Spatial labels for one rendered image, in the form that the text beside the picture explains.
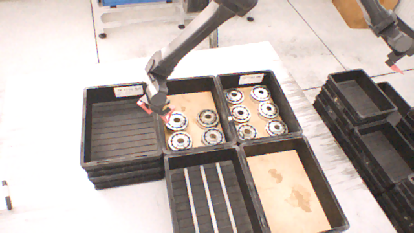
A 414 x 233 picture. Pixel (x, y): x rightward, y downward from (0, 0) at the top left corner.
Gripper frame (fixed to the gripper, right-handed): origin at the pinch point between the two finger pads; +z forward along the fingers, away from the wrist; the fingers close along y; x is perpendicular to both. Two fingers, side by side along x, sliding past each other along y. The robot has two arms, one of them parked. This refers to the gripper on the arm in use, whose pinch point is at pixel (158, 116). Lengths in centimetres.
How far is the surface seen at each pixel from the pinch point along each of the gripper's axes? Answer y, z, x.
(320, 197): 66, 22, 17
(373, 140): 81, 71, 110
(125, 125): -17.7, 11.3, -5.2
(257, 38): -59, 83, 203
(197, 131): 9.0, 15.2, 12.3
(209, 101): 2.8, 13.7, 30.6
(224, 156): 27.0, 14.3, 7.3
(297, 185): 56, 23, 17
